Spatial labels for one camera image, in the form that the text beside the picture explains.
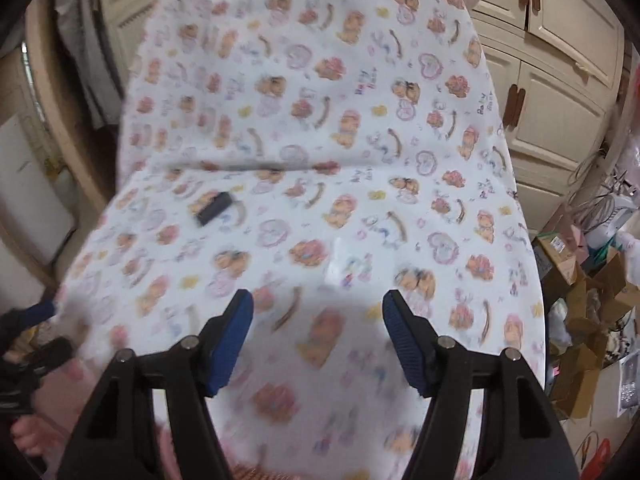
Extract white panel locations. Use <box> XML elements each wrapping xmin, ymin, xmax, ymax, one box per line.
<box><xmin>0</xmin><ymin>114</ymin><xmax>77</xmax><ymax>267</ymax></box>

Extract person's left hand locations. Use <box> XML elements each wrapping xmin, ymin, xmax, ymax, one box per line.
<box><xmin>10</xmin><ymin>416</ymin><xmax>56</xmax><ymax>457</ymax></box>

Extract pile of cardboard boxes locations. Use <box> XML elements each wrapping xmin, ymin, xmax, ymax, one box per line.
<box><xmin>531</xmin><ymin>204</ymin><xmax>640</xmax><ymax>422</ymax></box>

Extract cream louvered cabinet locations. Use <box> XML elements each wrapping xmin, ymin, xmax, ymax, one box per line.
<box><xmin>97</xmin><ymin>0</ymin><xmax>172</xmax><ymax>63</ymax></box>

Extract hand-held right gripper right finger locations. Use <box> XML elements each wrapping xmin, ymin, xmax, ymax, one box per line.
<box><xmin>382</xmin><ymin>289</ymin><xmax>581</xmax><ymax>480</ymax></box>

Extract pink printed cloth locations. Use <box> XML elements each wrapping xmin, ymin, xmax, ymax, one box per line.
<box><xmin>34</xmin><ymin>360</ymin><xmax>103</xmax><ymax>463</ymax></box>

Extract grey hanging clothes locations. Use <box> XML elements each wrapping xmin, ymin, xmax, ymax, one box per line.
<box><xmin>54</xmin><ymin>0</ymin><xmax>126</xmax><ymax>128</ymax></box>

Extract cream cabinet with brown handles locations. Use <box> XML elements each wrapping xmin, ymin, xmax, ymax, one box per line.
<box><xmin>469</xmin><ymin>0</ymin><xmax>627</xmax><ymax>233</ymax></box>

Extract grey cables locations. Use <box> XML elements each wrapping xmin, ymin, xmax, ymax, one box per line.
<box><xmin>569</xmin><ymin>149</ymin><xmax>632</xmax><ymax>233</ymax></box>

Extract small black rectangular object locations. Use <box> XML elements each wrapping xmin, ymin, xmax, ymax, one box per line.
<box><xmin>195</xmin><ymin>191</ymin><xmax>235</xmax><ymax>227</ymax></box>

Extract grey printed sheet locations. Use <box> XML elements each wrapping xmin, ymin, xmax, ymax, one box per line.
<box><xmin>617</xmin><ymin>352</ymin><xmax>640</xmax><ymax>417</ymax></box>

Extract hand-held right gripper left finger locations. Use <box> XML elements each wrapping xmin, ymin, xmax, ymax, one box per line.
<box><xmin>57</xmin><ymin>287</ymin><xmax>256</xmax><ymax>480</ymax></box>

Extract white appliance with cord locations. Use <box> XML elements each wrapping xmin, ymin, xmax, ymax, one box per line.
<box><xmin>600</xmin><ymin>194</ymin><xmax>640</xmax><ymax>253</ymax></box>

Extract beige curved frame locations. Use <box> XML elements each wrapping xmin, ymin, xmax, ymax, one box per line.
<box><xmin>24</xmin><ymin>0</ymin><xmax>122</xmax><ymax>203</ymax></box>

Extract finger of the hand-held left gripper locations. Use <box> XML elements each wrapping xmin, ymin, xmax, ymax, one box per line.
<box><xmin>19</xmin><ymin>300</ymin><xmax>57</xmax><ymax>327</ymax></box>
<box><xmin>15</xmin><ymin>337</ymin><xmax>74</xmax><ymax>380</ymax></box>

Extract red plastic item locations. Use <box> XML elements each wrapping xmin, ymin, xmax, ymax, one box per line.
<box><xmin>575</xmin><ymin>432</ymin><xmax>614</xmax><ymax>472</ymax></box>

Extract bear print blanket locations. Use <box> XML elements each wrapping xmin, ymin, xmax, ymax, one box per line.
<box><xmin>52</xmin><ymin>0</ymin><xmax>547</xmax><ymax>480</ymax></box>

